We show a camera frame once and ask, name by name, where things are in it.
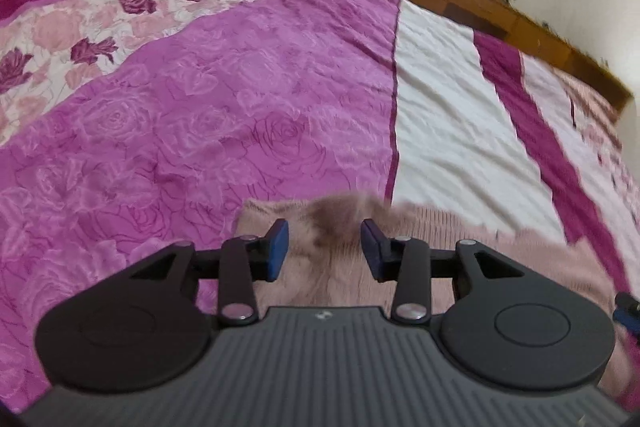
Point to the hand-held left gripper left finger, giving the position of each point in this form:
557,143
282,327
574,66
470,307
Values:
277,252

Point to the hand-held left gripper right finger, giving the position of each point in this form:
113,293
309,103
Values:
372,252

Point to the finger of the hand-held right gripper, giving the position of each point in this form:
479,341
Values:
627,312

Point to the pink knitted sweater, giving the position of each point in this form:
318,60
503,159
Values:
330,267

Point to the purple floral striped blanket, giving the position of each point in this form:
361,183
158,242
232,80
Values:
225,107

